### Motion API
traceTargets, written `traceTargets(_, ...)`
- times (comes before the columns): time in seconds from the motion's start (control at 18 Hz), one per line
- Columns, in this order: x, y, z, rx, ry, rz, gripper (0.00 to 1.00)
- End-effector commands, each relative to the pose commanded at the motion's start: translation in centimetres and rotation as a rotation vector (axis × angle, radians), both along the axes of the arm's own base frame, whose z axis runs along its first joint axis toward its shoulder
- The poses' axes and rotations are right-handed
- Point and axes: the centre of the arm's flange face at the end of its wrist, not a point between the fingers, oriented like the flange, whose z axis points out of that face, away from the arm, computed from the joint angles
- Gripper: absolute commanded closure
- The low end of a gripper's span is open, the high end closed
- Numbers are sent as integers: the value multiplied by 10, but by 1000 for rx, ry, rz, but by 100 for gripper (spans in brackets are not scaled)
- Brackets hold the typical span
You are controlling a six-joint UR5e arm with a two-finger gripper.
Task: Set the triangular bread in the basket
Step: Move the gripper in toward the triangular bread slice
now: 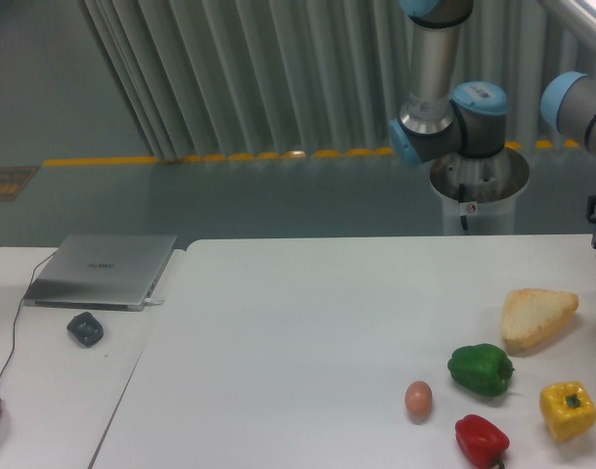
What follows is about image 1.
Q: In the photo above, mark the yellow bell pepper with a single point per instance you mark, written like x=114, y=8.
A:
x=567, y=410

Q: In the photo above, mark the silver laptop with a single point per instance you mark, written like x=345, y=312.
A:
x=102, y=272

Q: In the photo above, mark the small black box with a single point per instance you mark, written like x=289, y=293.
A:
x=86, y=329

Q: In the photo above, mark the red bell pepper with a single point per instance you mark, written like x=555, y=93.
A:
x=482, y=443

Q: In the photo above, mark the pale pleated curtain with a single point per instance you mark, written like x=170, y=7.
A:
x=234, y=77

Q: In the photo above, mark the brown egg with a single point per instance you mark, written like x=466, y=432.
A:
x=418, y=399

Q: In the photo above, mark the green bell pepper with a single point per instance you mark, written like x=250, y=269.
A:
x=484, y=369

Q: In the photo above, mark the triangular toasted bread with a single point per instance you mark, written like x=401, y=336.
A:
x=531, y=316

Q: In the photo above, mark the white usb plug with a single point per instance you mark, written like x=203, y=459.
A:
x=153, y=302

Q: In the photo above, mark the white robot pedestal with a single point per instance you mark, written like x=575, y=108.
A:
x=479, y=195

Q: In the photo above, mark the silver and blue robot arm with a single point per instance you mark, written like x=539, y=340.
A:
x=461, y=131

